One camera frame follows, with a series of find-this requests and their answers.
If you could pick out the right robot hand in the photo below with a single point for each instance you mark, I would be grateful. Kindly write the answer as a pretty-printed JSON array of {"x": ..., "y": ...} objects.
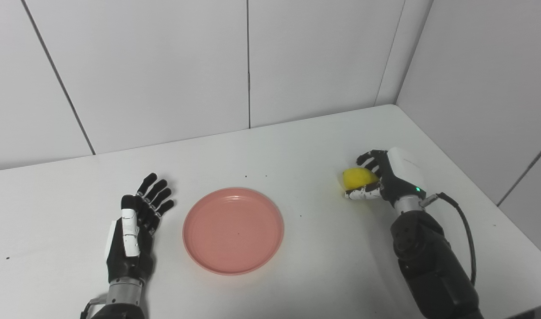
[{"x": 396, "y": 177}]

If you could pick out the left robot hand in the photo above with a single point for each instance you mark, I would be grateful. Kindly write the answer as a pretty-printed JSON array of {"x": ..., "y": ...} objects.
[{"x": 131, "y": 239}]

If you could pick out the yellow lemon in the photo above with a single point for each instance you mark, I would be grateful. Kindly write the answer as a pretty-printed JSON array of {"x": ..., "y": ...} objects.
[{"x": 359, "y": 177}]

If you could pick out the pink plate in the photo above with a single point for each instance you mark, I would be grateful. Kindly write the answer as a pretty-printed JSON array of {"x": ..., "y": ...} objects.
[{"x": 233, "y": 231}]

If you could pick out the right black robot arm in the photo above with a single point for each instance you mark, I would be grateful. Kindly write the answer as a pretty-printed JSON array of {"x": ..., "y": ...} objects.
[{"x": 430, "y": 261}]

